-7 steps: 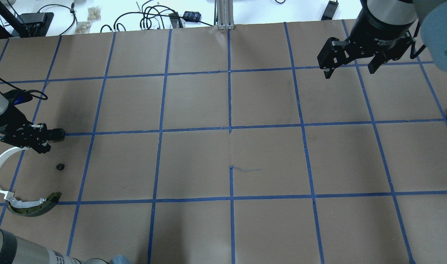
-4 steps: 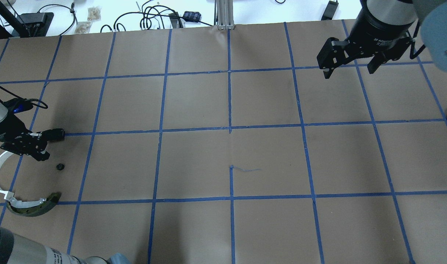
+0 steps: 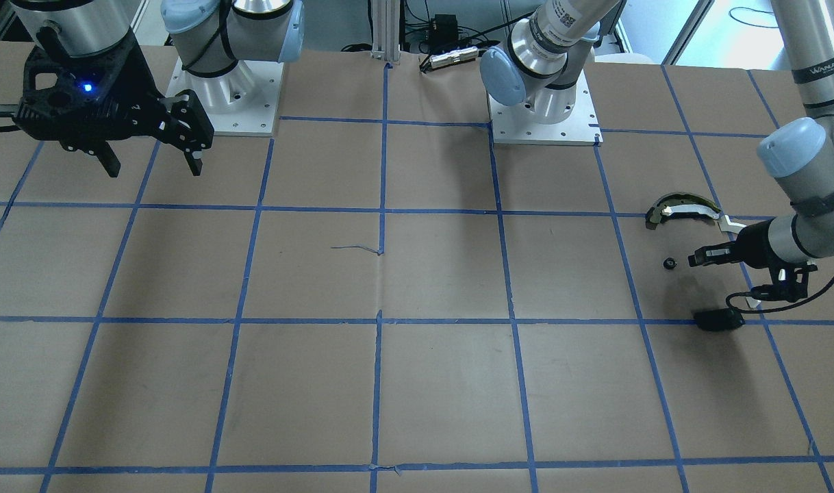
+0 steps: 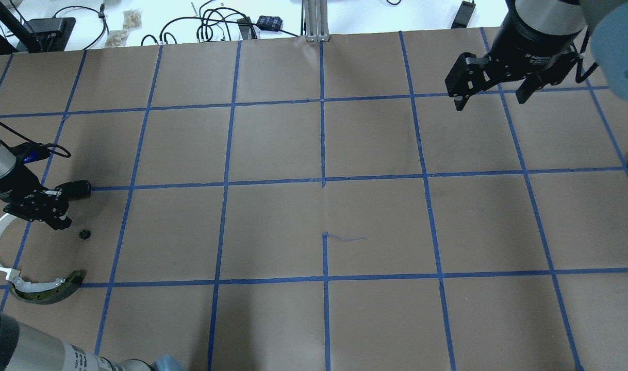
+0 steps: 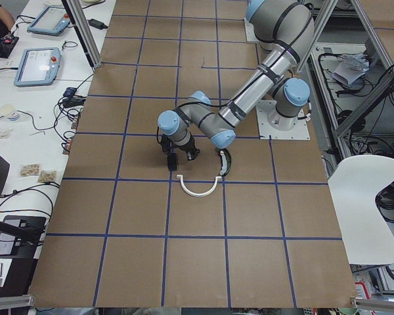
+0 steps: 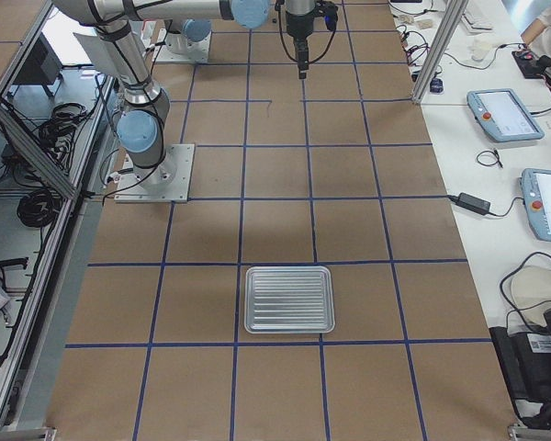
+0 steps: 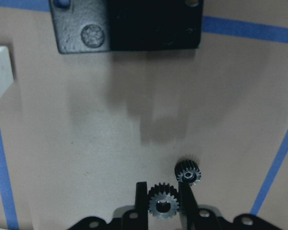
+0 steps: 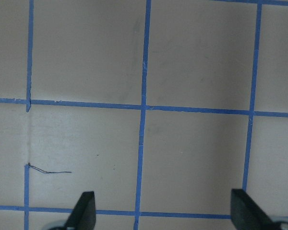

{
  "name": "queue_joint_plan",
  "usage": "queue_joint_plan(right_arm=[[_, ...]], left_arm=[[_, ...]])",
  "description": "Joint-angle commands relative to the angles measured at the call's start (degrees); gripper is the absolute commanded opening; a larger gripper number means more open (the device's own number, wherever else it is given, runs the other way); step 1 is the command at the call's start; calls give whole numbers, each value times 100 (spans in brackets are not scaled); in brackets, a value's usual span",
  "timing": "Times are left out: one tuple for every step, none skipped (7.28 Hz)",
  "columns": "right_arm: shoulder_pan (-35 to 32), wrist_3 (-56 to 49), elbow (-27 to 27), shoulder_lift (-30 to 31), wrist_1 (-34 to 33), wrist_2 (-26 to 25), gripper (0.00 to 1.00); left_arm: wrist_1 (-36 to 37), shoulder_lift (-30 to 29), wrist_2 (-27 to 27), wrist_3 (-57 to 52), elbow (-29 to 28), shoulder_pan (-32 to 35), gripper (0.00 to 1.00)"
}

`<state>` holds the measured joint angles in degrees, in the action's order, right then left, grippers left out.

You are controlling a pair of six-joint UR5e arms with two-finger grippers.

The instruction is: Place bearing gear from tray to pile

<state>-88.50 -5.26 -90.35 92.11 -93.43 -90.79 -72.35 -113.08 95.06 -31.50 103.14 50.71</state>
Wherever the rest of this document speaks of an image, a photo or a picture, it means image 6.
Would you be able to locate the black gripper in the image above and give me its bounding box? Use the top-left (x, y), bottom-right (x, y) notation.
top-left (282, 0), bottom-right (338, 80)

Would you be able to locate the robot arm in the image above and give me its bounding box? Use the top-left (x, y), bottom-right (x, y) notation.
top-left (55, 1), bottom-right (338, 187)

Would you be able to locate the metal ribbed tray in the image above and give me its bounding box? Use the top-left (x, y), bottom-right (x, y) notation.
top-left (244, 266), bottom-right (335, 334)

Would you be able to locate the brown paper table cover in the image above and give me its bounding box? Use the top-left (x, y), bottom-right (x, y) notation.
top-left (47, 1), bottom-right (513, 440)

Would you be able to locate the blue checkered small box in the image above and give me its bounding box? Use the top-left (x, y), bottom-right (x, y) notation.
top-left (429, 77), bottom-right (444, 94)

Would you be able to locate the far blue teach pendant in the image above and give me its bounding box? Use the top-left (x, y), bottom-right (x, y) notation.
top-left (467, 88), bottom-right (545, 142)

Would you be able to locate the blue teach pendant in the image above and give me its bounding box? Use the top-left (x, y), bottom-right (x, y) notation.
top-left (520, 168), bottom-right (551, 242)
top-left (467, 88), bottom-right (545, 142)

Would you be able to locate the black power adapter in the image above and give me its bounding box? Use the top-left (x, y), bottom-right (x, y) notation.
top-left (456, 192), bottom-right (490, 216)

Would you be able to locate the near blue teach pendant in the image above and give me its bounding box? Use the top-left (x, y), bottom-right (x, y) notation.
top-left (520, 168), bottom-right (551, 242)

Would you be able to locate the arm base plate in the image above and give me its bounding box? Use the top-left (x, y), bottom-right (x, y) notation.
top-left (113, 144), bottom-right (196, 203)
top-left (154, 29), bottom-right (211, 64)

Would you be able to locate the aluminium frame post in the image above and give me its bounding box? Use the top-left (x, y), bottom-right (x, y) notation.
top-left (411, 0), bottom-right (468, 105)

